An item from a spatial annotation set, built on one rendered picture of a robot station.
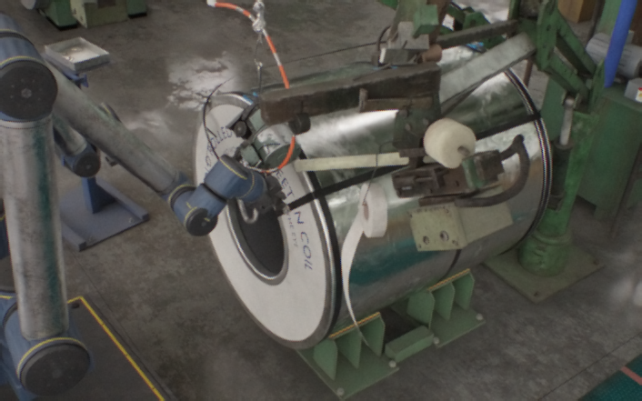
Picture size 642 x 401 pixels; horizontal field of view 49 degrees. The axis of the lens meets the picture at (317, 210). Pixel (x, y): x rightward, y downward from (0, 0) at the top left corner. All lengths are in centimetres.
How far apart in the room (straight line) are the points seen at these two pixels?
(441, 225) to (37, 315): 115
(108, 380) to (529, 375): 202
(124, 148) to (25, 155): 42
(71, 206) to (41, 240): 281
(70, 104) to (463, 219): 112
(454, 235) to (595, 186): 317
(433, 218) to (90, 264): 278
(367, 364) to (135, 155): 183
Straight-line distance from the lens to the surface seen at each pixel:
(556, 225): 421
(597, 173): 491
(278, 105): 165
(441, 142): 175
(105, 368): 319
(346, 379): 352
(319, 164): 203
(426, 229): 191
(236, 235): 341
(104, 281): 417
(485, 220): 190
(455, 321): 391
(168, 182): 232
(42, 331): 220
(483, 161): 175
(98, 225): 459
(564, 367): 387
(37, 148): 187
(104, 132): 216
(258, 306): 344
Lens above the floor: 263
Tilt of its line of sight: 34 degrees down
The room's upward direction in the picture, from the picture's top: 3 degrees clockwise
